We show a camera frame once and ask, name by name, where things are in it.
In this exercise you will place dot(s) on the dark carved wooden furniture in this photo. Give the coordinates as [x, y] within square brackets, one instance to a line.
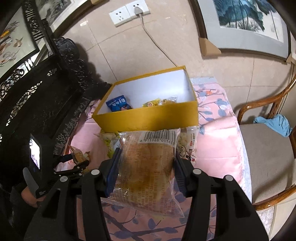
[48, 100]

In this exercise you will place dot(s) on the white double wall socket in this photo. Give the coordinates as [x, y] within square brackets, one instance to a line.
[129, 12]

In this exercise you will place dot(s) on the wooden chair with cushion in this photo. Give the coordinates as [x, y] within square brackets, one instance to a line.
[271, 159]

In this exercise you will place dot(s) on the bread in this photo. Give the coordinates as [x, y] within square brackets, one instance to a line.
[145, 178]

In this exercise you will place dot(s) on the yellow cardboard box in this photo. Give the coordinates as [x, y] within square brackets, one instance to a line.
[160, 100]

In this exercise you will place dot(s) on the framed lotus painting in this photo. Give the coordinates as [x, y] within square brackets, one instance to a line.
[241, 26]

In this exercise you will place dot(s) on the framed picture upper left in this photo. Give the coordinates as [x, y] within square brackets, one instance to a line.
[19, 39]

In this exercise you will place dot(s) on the blue snack bag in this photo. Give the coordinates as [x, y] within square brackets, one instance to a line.
[118, 104]

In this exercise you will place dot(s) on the light blue cloth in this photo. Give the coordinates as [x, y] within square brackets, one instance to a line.
[279, 124]

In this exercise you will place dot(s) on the person's left hand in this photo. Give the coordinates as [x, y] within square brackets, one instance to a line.
[29, 198]

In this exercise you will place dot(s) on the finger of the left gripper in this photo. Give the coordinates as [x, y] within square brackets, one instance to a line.
[76, 170]
[63, 158]

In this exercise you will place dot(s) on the white popcorn snack bag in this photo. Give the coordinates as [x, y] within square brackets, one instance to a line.
[187, 143]

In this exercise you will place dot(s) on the pink floral cloth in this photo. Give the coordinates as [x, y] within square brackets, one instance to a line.
[220, 151]

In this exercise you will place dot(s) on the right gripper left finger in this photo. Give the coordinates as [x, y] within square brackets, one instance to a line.
[73, 205]

